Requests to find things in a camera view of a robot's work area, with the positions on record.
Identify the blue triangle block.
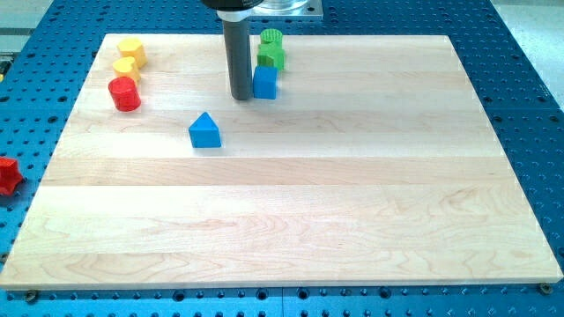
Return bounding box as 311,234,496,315
189,112,222,148

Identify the green cylinder block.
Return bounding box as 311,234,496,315
260,28,284,47

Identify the left board stop screw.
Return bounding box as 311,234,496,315
23,290,39,304

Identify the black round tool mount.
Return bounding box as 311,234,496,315
201,0,263,21

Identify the red star block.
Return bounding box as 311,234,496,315
0,157,24,196

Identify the yellow heart block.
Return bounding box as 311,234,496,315
112,56,141,85

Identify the wooden board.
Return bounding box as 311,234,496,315
1,33,562,290

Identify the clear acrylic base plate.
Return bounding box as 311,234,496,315
251,0,323,19

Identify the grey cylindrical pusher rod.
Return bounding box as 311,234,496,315
222,19,253,100

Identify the red cylinder block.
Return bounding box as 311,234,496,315
108,77,141,112

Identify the right board stop screw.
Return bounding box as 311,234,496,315
538,283,553,296

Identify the blue cube block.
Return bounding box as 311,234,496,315
253,66,278,100

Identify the yellow hexagon block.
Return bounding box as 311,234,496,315
117,37,148,69

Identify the board stop screw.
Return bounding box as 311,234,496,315
23,290,39,304
538,283,553,296

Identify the green star block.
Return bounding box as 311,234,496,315
256,43,286,70

